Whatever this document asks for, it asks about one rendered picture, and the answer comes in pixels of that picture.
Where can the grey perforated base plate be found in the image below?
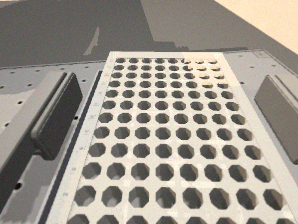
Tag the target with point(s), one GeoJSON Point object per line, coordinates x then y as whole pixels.
{"type": "Point", "coordinates": [18, 83]}

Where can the black plate nest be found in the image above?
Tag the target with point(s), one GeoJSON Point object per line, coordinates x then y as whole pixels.
{"type": "Point", "coordinates": [54, 186]}

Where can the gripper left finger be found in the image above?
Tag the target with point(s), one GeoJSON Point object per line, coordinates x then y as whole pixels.
{"type": "Point", "coordinates": [39, 128]}

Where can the white well plate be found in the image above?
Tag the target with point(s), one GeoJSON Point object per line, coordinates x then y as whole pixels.
{"type": "Point", "coordinates": [171, 138]}

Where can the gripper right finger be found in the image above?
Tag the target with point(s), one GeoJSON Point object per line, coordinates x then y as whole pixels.
{"type": "Point", "coordinates": [277, 99]}

